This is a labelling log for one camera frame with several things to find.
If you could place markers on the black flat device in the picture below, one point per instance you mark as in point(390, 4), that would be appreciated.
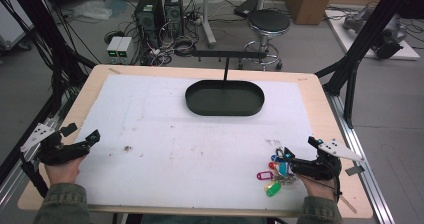
point(246, 7)

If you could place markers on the aluminium rail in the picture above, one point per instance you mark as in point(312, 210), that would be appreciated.
point(370, 170)
point(13, 180)

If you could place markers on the wooden stick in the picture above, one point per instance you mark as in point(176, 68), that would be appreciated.
point(348, 204)

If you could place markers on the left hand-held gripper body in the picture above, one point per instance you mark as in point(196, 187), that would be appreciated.
point(53, 150)

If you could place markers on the black round stool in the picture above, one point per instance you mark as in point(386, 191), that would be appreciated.
point(268, 22)

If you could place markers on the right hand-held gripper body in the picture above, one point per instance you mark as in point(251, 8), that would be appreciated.
point(316, 169)

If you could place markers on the white floor board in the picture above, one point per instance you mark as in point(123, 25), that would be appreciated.
point(353, 40)

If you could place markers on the clear plastic bag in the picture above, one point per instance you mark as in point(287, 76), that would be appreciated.
point(93, 10)

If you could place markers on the person's right hand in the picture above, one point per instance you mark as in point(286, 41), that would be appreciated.
point(318, 188)

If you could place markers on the brown cardboard box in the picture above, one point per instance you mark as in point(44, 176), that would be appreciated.
point(310, 2)

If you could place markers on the white power supply unit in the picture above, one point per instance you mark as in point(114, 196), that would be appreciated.
point(113, 49)
point(124, 49)

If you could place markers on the key bunch with coloured tags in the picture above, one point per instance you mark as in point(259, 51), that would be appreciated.
point(276, 170)

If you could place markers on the grey tape piece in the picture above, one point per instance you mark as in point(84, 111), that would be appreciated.
point(354, 170)

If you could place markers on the white desk leg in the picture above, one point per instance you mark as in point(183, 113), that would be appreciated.
point(207, 17)

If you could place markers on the white table mat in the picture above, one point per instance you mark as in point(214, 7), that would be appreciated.
point(186, 150)

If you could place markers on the black metal frame stand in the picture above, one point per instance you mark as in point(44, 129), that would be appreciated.
point(363, 37)
point(50, 34)

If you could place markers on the black key rack with tray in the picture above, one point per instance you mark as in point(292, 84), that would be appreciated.
point(224, 99)

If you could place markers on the person's left hand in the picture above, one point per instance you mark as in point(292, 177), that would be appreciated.
point(63, 172)

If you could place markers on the black computer tower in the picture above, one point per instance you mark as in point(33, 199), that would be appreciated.
point(148, 14)
point(174, 12)

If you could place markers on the white panel board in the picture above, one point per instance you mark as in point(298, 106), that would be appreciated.
point(11, 20)

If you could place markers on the grey robot part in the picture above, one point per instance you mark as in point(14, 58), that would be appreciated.
point(383, 27)

